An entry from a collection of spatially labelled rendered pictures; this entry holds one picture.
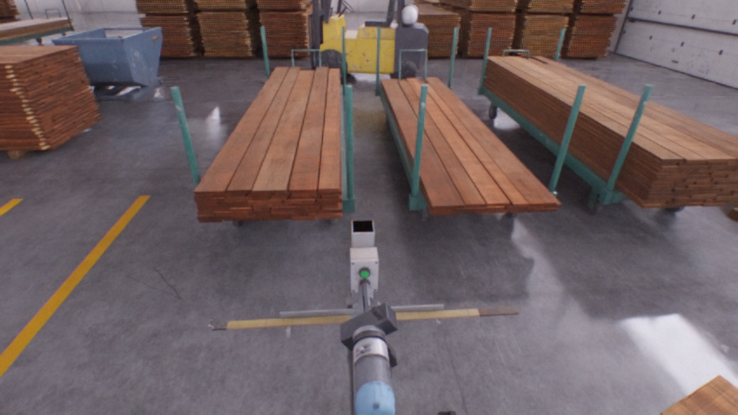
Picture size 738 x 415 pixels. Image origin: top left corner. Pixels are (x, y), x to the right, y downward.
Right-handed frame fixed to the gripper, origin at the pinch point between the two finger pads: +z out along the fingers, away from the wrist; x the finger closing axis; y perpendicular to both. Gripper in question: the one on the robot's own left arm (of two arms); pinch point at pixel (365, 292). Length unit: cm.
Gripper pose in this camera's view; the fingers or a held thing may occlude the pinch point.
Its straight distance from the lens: 99.5
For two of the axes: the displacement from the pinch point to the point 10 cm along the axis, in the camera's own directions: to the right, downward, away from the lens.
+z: -0.7, -5.0, 8.6
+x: -8.5, 4.9, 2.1
